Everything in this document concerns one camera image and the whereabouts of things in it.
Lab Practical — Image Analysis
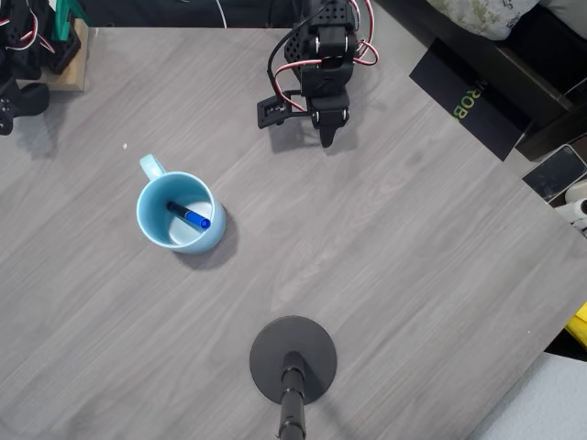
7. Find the blue marker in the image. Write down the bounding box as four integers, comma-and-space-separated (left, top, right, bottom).
165, 200, 212, 230

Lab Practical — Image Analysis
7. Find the light blue mug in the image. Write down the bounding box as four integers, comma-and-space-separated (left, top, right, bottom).
135, 153, 227, 256

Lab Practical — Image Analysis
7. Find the black box with green letters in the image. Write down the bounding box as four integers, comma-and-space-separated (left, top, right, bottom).
407, 37, 533, 162

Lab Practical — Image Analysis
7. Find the patterned white pillow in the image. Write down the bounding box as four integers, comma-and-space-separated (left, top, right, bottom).
426, 0, 542, 41

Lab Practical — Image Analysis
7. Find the black furniture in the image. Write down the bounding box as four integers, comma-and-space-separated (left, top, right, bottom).
373, 0, 587, 161

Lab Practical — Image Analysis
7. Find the smartphone with dark screen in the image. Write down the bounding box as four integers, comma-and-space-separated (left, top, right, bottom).
521, 144, 587, 203

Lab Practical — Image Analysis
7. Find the white device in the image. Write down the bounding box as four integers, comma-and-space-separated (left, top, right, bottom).
552, 181, 587, 237

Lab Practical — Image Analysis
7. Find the wooden base board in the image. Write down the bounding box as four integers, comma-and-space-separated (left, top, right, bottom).
16, 17, 91, 93

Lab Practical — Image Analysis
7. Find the green printed clamp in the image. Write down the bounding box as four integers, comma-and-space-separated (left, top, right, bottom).
49, 0, 77, 45

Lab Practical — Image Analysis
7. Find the yellow object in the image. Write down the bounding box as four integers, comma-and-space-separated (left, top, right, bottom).
564, 302, 587, 347

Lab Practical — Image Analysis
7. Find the light grey fabric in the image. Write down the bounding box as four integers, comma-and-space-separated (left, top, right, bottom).
467, 350, 587, 440

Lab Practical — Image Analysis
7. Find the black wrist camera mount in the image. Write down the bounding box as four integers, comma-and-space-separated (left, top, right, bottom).
255, 90, 314, 130

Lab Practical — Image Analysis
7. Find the red white servo wire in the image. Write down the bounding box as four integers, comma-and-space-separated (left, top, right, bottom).
271, 55, 323, 114
351, 0, 380, 66

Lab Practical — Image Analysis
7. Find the black round-base camera stand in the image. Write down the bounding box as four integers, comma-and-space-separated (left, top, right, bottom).
249, 314, 338, 440

